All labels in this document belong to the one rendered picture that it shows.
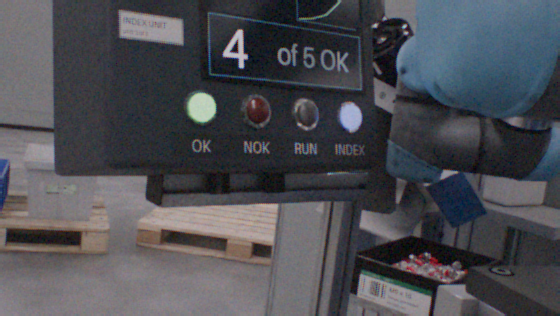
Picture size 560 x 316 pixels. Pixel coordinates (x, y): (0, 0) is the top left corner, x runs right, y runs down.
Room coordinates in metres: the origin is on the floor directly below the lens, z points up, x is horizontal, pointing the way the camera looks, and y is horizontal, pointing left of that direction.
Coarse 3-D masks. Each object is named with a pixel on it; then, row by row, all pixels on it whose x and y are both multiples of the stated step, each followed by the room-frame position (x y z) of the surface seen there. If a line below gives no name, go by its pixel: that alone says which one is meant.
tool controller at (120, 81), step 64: (64, 0) 0.54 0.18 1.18; (128, 0) 0.48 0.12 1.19; (192, 0) 0.52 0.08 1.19; (256, 0) 0.55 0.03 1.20; (320, 0) 0.60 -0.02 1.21; (64, 64) 0.53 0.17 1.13; (128, 64) 0.47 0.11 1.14; (192, 64) 0.51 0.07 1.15; (320, 64) 0.58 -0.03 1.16; (64, 128) 0.52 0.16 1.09; (128, 128) 0.46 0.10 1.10; (192, 128) 0.50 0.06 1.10; (320, 128) 0.57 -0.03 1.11
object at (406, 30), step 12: (384, 24) 1.39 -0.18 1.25; (396, 24) 1.37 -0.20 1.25; (408, 24) 1.34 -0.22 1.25; (372, 36) 1.37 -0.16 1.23; (396, 36) 1.33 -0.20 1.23; (408, 36) 1.31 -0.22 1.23; (372, 48) 1.34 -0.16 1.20; (384, 48) 1.32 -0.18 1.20; (396, 48) 1.30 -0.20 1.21; (384, 60) 1.31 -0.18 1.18; (396, 60) 1.31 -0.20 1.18; (384, 72) 1.33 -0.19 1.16; (396, 72) 1.32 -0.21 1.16; (396, 84) 1.34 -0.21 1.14
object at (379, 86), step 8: (376, 80) 1.34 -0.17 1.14; (376, 88) 1.33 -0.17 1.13; (384, 88) 1.33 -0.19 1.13; (392, 88) 1.34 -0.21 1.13; (376, 96) 1.32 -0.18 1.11; (392, 96) 1.33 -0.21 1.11; (376, 104) 1.31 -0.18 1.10; (384, 104) 1.31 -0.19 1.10; (392, 104) 1.32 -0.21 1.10; (392, 112) 1.31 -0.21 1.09
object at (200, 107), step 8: (192, 96) 0.50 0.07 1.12; (200, 96) 0.50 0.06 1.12; (208, 96) 0.50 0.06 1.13; (184, 104) 0.49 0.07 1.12; (192, 104) 0.49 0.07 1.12; (200, 104) 0.49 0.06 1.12; (208, 104) 0.50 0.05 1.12; (216, 104) 0.51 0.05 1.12; (192, 112) 0.49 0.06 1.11; (200, 112) 0.49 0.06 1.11; (208, 112) 0.50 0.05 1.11; (216, 112) 0.51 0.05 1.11; (192, 120) 0.49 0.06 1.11; (200, 120) 0.50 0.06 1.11; (208, 120) 0.50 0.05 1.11
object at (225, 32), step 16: (208, 16) 0.52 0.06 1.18; (224, 16) 0.53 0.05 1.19; (240, 16) 0.54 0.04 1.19; (208, 32) 0.52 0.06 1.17; (224, 32) 0.53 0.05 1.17; (240, 32) 0.54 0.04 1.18; (256, 32) 0.55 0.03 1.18; (208, 48) 0.52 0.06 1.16; (224, 48) 0.52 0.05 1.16; (240, 48) 0.53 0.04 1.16; (256, 48) 0.54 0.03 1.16; (208, 64) 0.51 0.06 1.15; (224, 64) 0.52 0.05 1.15; (240, 64) 0.53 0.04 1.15; (256, 64) 0.54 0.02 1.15; (256, 80) 0.54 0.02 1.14
